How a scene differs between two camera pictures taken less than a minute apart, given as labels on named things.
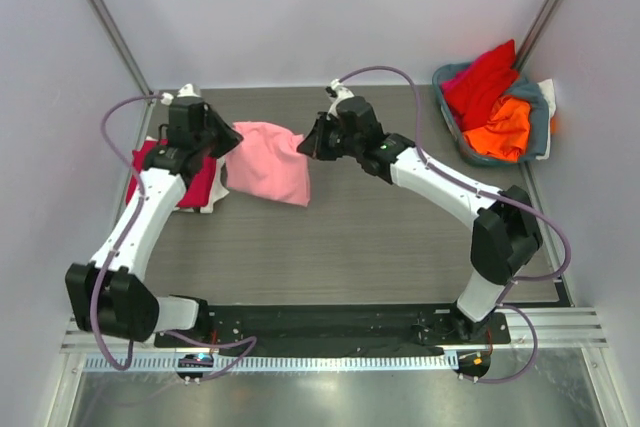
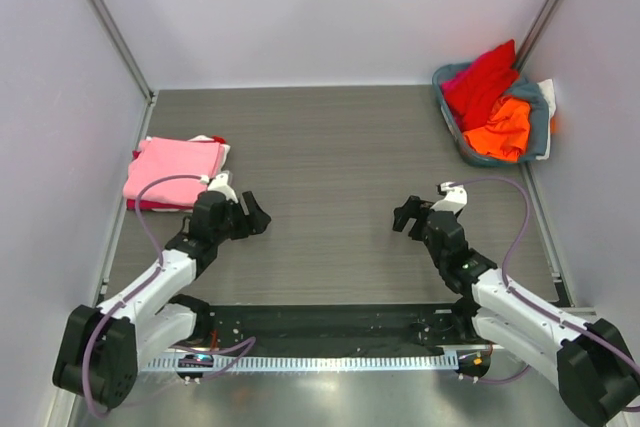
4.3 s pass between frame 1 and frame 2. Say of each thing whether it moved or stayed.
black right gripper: moved
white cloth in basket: stayed
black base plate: stayed
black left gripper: moved
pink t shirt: moved
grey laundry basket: stayed
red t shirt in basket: stayed
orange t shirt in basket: stayed
